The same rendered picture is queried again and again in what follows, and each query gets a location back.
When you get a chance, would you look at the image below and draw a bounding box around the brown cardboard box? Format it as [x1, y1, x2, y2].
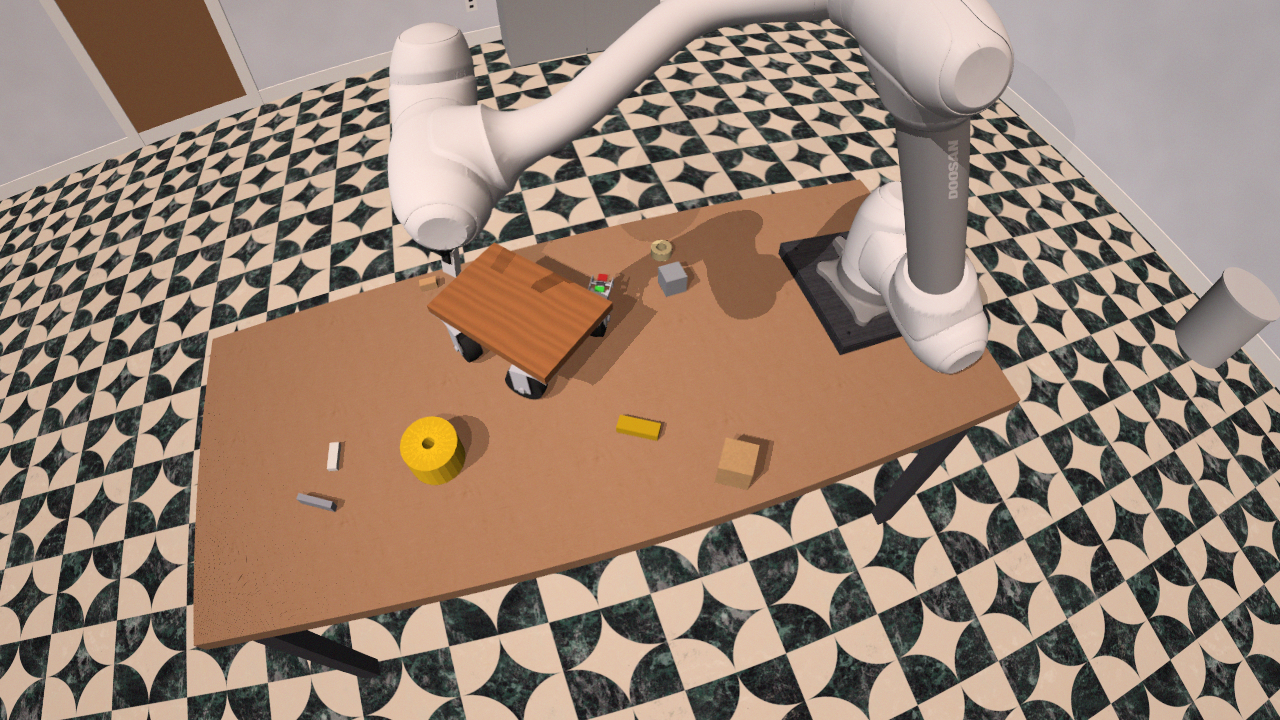
[716, 437, 760, 489]

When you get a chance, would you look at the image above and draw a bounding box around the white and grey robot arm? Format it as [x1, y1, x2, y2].
[388, 0, 1014, 374]

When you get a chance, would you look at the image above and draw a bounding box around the yellow rectangular bar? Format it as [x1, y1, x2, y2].
[616, 415, 660, 441]

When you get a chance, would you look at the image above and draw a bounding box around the beige roll of masking tape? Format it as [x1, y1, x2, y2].
[652, 240, 672, 263]

